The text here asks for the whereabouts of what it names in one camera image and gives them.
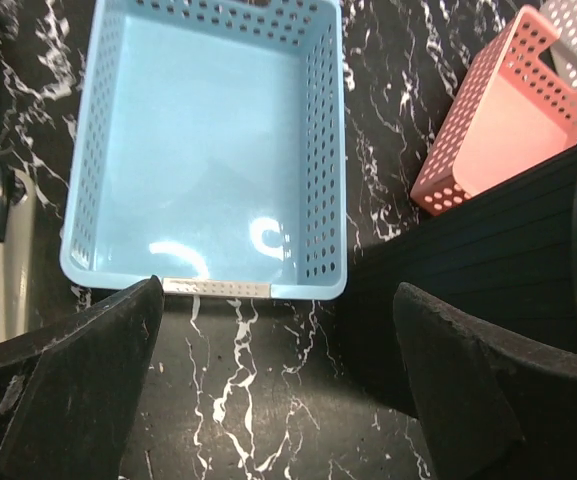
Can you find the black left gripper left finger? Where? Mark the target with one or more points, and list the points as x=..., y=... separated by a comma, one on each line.
x=69, y=391

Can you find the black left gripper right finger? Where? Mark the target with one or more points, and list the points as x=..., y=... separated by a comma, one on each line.
x=493, y=404

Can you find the large black ribbed bin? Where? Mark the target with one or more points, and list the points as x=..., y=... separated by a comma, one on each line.
x=507, y=256

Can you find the blue perforated basket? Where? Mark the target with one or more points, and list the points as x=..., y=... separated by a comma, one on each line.
x=210, y=150

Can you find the pink perforated basket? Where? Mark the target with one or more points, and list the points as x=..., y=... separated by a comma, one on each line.
x=516, y=108

